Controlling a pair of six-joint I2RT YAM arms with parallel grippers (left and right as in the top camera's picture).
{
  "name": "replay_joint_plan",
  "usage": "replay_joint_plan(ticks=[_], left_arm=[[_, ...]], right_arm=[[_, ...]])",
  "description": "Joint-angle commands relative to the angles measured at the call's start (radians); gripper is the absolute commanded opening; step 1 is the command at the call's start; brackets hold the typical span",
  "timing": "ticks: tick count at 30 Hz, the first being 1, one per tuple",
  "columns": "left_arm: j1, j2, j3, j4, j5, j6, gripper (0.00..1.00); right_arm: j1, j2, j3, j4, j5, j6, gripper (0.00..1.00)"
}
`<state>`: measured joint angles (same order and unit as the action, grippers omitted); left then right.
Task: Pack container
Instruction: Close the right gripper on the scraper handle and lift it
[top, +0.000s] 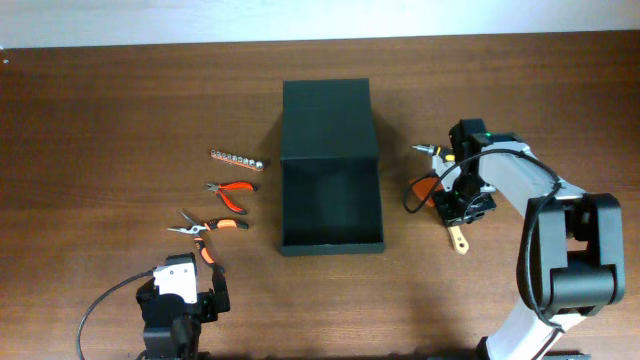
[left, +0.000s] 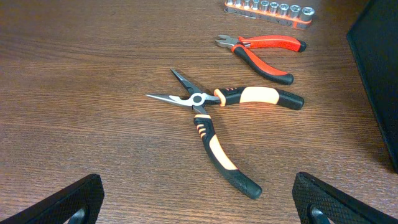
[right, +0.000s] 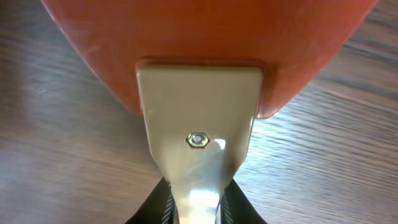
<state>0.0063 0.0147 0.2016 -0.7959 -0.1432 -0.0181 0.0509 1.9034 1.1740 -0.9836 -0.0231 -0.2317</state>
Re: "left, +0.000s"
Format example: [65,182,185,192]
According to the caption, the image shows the red black diagonal cutters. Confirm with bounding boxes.
[214,34,308,86]

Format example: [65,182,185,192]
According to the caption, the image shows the dark green open box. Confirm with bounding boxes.
[346,0,397,171]

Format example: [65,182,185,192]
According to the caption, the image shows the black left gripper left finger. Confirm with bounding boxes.
[2,174,104,224]

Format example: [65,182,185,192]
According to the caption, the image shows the socket set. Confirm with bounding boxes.
[224,0,315,29]

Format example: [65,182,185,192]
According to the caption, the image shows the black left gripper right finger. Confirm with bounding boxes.
[292,172,397,224]

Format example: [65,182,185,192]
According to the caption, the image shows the orange black needle-nose pliers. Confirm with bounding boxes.
[145,68,305,200]

